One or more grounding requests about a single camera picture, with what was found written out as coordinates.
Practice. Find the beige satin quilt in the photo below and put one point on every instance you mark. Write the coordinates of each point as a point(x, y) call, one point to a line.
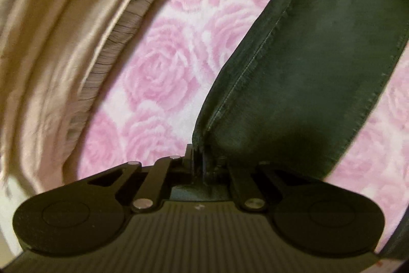
point(55, 56)

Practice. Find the pink rose pattern blanket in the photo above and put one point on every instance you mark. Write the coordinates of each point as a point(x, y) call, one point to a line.
point(151, 99)

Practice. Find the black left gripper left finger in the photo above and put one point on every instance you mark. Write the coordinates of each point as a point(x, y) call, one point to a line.
point(144, 188)

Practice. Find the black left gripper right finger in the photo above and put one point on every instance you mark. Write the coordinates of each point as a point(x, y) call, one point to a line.
point(235, 180)

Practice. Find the dark green garment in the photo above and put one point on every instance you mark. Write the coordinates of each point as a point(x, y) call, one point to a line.
point(289, 102)

